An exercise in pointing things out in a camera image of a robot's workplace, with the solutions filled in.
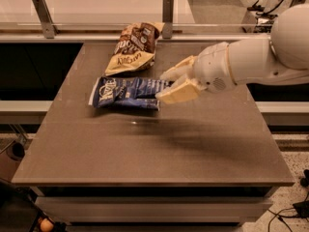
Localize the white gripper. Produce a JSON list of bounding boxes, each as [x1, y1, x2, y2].
[[155, 42, 236, 104]]

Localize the blue rxbar blueberry wrapper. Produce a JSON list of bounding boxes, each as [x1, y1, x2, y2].
[[134, 78, 171, 99]]

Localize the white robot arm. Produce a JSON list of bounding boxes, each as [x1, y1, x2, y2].
[[155, 4, 309, 104]]

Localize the brown chip bag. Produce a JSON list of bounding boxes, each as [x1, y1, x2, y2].
[[104, 22, 164, 76]]

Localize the blue kettle chip bag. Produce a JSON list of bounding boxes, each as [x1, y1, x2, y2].
[[89, 77, 159, 110]]

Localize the dark round bin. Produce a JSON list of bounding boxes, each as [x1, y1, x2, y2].
[[6, 142, 25, 161]]

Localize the orange ball on floor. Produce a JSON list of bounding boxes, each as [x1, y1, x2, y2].
[[40, 218, 54, 232]]

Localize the middle metal rail bracket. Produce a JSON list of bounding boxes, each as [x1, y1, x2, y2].
[[162, 0, 174, 39]]

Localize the metal rail bracket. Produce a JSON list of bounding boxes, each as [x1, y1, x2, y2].
[[291, 0, 306, 7], [32, 0, 57, 39], [162, 0, 174, 39]]

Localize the background robot base with cables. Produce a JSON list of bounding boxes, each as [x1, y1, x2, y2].
[[241, 0, 285, 33]]

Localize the right metal rail bracket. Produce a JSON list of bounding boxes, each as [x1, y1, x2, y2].
[[291, 0, 306, 7]]

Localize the left metal rail bracket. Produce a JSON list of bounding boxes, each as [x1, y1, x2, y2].
[[32, 0, 57, 39]]

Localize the black cables on floor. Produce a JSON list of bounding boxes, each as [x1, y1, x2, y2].
[[267, 169, 309, 232]]

